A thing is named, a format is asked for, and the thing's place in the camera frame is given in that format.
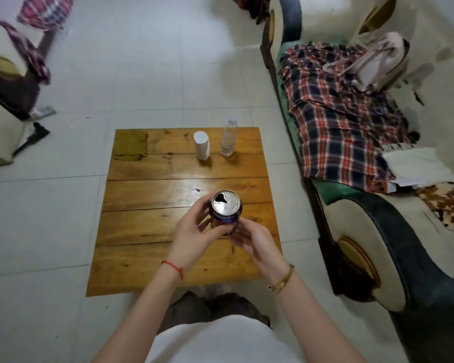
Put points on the person's left hand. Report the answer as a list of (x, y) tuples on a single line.
[(191, 238)]

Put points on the person's right hand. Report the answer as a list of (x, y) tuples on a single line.
[(258, 243)]

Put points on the person's right thumb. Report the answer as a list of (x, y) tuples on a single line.
[(251, 224)]

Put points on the person's left thumb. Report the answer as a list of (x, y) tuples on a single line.
[(216, 229)]

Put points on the blue drink can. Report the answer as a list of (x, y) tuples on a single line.
[(226, 209)]

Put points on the person's left forearm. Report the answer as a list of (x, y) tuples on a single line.
[(136, 317)]

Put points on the person's right forearm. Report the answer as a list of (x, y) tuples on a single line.
[(317, 321)]

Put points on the wooden low table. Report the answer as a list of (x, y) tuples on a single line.
[(166, 207)]

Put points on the person's grey trousers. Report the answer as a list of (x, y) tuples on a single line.
[(212, 308)]

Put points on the white paper cup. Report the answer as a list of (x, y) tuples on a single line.
[(201, 144)]

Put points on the clear plastic water bottle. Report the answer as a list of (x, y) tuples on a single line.
[(229, 137)]

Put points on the person's white shirt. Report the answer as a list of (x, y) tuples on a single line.
[(221, 342)]

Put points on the plaid blanket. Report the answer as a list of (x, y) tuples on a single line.
[(340, 120)]

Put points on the cream and blue sofa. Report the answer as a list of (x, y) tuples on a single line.
[(382, 185)]

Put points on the white folded cloth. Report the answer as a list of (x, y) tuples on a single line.
[(416, 166)]

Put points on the brown patterned cushion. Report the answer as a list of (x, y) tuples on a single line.
[(444, 202)]

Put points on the pink backpack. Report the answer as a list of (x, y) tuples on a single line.
[(378, 64)]

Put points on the black object on floor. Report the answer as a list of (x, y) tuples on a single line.
[(32, 137)]

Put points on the cream armchair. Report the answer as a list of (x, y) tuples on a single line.
[(2, 105)]

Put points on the plaid cloth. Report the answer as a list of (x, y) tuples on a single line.
[(26, 50)]

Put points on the plaid hanging garment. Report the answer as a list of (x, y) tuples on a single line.
[(45, 11)]

